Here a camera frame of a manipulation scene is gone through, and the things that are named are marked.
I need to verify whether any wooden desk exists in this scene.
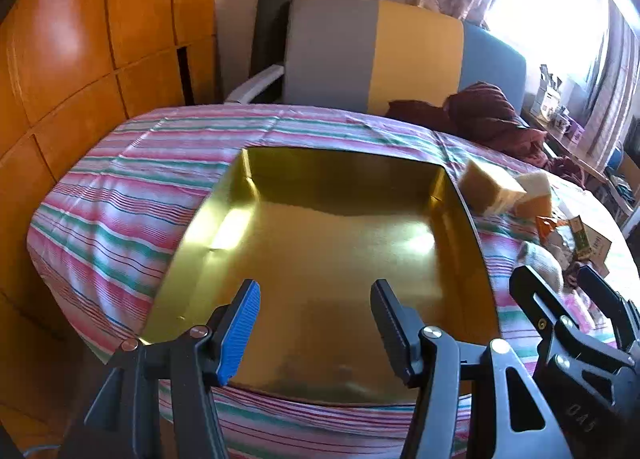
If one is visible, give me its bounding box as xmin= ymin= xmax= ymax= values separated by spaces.
xmin=522 ymin=109 xmax=636 ymax=220

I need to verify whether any striped pink green bed sheet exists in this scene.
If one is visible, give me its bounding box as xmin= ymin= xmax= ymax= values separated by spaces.
xmin=27 ymin=104 xmax=640 ymax=459

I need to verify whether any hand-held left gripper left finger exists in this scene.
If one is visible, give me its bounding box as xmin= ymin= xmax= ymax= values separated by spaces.
xmin=59 ymin=279 xmax=262 ymax=459

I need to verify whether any dark red cloth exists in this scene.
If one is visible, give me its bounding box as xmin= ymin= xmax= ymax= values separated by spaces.
xmin=385 ymin=82 xmax=591 ymax=185

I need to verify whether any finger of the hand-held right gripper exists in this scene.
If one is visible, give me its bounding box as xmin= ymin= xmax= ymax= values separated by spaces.
xmin=579 ymin=265 xmax=640 ymax=351
xmin=510 ymin=265 xmax=623 ymax=366

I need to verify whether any yellow sponge block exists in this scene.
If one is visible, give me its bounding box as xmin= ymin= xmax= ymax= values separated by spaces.
xmin=515 ymin=172 xmax=553 ymax=220
xmin=459 ymin=159 xmax=528 ymax=217

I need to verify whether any black rolled mat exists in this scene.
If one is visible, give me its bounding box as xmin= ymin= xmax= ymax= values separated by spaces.
xmin=250 ymin=0 xmax=297 ymax=105

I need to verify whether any gold metal tin container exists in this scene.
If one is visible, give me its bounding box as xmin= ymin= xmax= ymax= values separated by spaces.
xmin=136 ymin=146 xmax=501 ymax=407

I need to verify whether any beige sock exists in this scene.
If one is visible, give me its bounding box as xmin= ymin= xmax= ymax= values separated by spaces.
xmin=517 ymin=241 xmax=564 ymax=290

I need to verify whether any grey yellow blue sofa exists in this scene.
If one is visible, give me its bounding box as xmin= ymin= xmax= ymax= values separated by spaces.
xmin=225 ymin=0 xmax=528 ymax=121

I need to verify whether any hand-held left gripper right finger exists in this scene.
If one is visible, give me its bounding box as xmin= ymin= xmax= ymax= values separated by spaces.
xmin=370 ymin=279 xmax=573 ymax=459

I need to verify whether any wooden wardrobe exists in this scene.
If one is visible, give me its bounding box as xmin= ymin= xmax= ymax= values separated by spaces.
xmin=0 ymin=0 xmax=221 ymax=459

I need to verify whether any small carton box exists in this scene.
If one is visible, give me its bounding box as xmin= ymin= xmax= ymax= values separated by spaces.
xmin=570 ymin=216 xmax=613 ymax=265

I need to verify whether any pink towel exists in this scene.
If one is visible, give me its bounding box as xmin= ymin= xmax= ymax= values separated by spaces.
xmin=564 ymin=284 xmax=612 ymax=335

